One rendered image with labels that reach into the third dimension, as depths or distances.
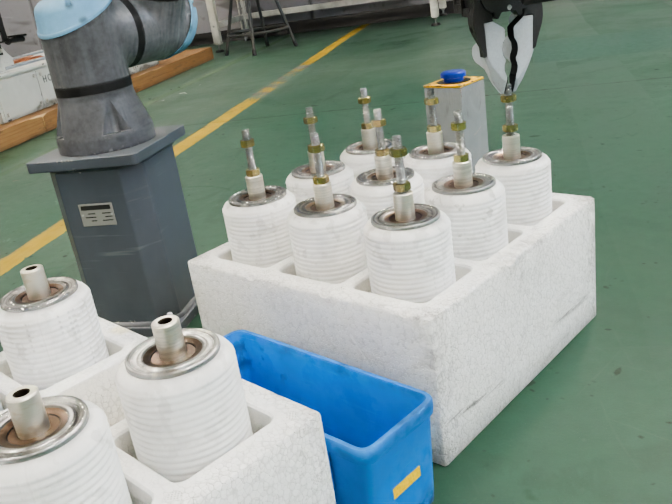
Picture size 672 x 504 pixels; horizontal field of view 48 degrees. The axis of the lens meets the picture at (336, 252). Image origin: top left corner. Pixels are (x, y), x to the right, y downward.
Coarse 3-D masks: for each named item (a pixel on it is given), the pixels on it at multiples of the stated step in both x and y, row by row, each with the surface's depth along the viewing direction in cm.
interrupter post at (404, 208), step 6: (396, 192) 81; (408, 192) 80; (396, 198) 80; (402, 198) 80; (408, 198) 80; (396, 204) 80; (402, 204) 80; (408, 204) 80; (396, 210) 81; (402, 210) 80; (408, 210) 80; (414, 210) 81; (396, 216) 81; (402, 216) 80; (408, 216) 80; (414, 216) 81
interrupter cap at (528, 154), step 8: (488, 152) 100; (496, 152) 99; (528, 152) 98; (536, 152) 97; (488, 160) 96; (496, 160) 96; (504, 160) 95; (512, 160) 95; (520, 160) 95; (528, 160) 94
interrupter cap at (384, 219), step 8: (384, 208) 84; (392, 208) 84; (416, 208) 83; (424, 208) 83; (432, 208) 82; (376, 216) 83; (384, 216) 82; (392, 216) 83; (416, 216) 82; (424, 216) 81; (432, 216) 80; (376, 224) 80; (384, 224) 80; (392, 224) 79; (400, 224) 79; (408, 224) 79; (416, 224) 78; (424, 224) 78
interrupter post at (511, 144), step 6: (504, 138) 96; (510, 138) 95; (516, 138) 95; (504, 144) 96; (510, 144) 96; (516, 144) 96; (504, 150) 97; (510, 150) 96; (516, 150) 96; (504, 156) 97; (510, 156) 96; (516, 156) 96
